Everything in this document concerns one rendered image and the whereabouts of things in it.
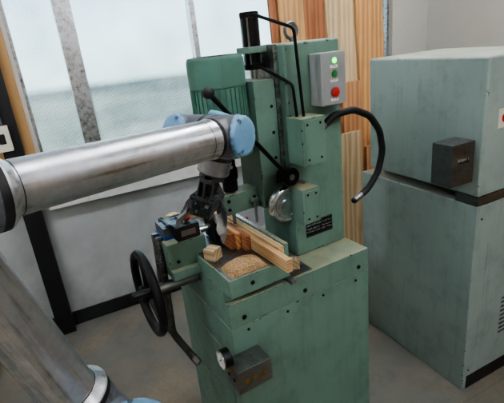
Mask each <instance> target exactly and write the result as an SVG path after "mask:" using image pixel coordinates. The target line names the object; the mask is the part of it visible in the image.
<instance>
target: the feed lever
mask: <svg viewBox="0 0 504 403"><path fill-rule="evenodd" d="M202 96H203V97H204V98H205V99H211V100H212V101H213V102H214V103H215V104H216V105H217V106H218V107H219V109H220V110H221V111H222V112H223V113H226V114H232V113H231V112H230V111H229V110H228V109H227V108H226V107H225V106H224V105H223V104H222V103H221V102H220V101H219V100H218V99H217V98H216V97H215V96H214V89H213V88H212V87H210V86H206V87H204V88H203V89H202ZM254 144H255V145H256V146H257V147H258V148H259V149H260V150H261V151H262V152H263V154H264V155H265V156H266V157H267V158H268V159H269V160H270V161H271V162H272V163H273V164H274V165H275V166H276V167H277V168H278V171H277V173H276V178H277V180H278V182H280V183H282V184H284V185H287V186H294V185H295V184H296V183H297V182H300V183H302V184H304V183H306V180H305V179H303V178H300V177H299V172H298V170H297V169H295V168H293V167H290V166H281V165H280V164H279V163H278V162H277V161H276V160H275V159H274V158H273V157H272V156H271V155H270V154H269V152H268V151H267V150H266V149H265V148H264V147H263V146H262V145H261V144H260V143H259V142H258V141H257V140H256V139H255V142H254Z"/></svg>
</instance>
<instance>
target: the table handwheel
mask: <svg viewBox="0 0 504 403"><path fill-rule="evenodd" d="M138 264H139V265H138ZM139 267H140V270H141V274H142V279H141V275H140V271H139ZM130 269H131V274H132V278H133V282H134V287H135V290H136V292H138V291H140V290H144V289H150V290H151V293H152V294H150V295H148V296H146V297H144V298H142V299H140V300H139V302H140V305H141V307H142V311H143V313H144V314H145V317H146V320H147V321H148V323H149V325H150V328H151V329H152V330H153V331H154V333H155V334H156V335H157V336H159V337H164V336H165V335H166V334H167V331H168V317H167V312H166V305H165V302H164V299H163V296H162V294H163V293H166V292H168V291H171V290H173V289H177V288H179V287H181V286H184V285H187V284H190V283H192V282H194V281H198V280H199V279H200V277H199V273H196V274H195V275H192V276H189V277H186V278H183V279H181V280H179V281H174V280H173V279H172V278H171V279H170V280H167V281H163V282H161V283H158V279H157V278H156V275H155V273H154V270H153V268H152V266H151V264H150V263H149V261H148V259H147V258H146V256H145V254H144V253H143V252H141V251H140V250H134V251H133V252H132V253H131V255H130ZM142 281H143V284H142ZM149 303H150V304H149ZM150 305H151V307H152V309H153V311H154V313H155V315H156V318H157V319H158V322H157V320H156V318H155V316H154V314H153V312H152V310H151V308H150Z"/></svg>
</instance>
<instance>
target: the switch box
mask: <svg viewBox="0 0 504 403"><path fill-rule="evenodd" d="M332 57H336V58H337V61H336V63H334V64H333V63H332V62H331V58H332ZM336 64H338V67H335V68H330V65H336ZM309 69H310V99H311V105H312V106H321V107H323V106H331V105H335V104H339V103H343V102H346V64H345V50H335V51H327V52H321V53H315V54H309ZM332 70H337V72H338V75H337V77H336V78H337V79H338V81H337V82H330V79H335V78H332V76H331V72H332ZM334 87H338V88H339V89H340V94H339V95H338V100H336V101H331V98H337V97H334V96H333V95H332V89H333V88H334Z"/></svg>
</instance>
